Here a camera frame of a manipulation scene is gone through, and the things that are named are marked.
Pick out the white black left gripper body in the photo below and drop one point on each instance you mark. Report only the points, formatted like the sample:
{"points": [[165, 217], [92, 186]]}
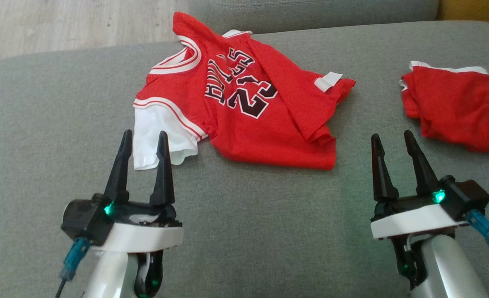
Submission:
{"points": [[145, 238]]}

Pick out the grey sofa back cushion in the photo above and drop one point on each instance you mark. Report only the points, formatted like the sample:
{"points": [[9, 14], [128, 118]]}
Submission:
{"points": [[310, 14]]}

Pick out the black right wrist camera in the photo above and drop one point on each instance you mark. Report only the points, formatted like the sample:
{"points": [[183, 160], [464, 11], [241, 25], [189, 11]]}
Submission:
{"points": [[468, 196]]}

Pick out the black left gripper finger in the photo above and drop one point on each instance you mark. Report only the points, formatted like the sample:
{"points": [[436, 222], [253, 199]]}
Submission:
{"points": [[163, 178], [120, 174]]}

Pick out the red Bulls 23 jersey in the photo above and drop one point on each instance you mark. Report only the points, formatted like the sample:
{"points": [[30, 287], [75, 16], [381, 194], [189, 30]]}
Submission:
{"points": [[269, 124]]}

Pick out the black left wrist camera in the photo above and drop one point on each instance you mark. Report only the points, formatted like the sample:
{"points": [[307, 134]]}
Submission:
{"points": [[85, 219]]}

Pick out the red shorts with white trim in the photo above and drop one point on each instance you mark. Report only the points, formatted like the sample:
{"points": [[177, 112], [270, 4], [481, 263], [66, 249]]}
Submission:
{"points": [[459, 107]]}

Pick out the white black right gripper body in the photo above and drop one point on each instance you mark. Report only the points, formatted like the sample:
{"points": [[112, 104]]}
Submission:
{"points": [[410, 221]]}

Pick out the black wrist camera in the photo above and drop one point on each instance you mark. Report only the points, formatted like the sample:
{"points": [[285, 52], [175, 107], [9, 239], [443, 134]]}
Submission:
{"points": [[85, 219], [468, 196]]}

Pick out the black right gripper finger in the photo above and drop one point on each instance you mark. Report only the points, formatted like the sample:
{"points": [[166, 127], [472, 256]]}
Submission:
{"points": [[381, 178], [422, 169]]}

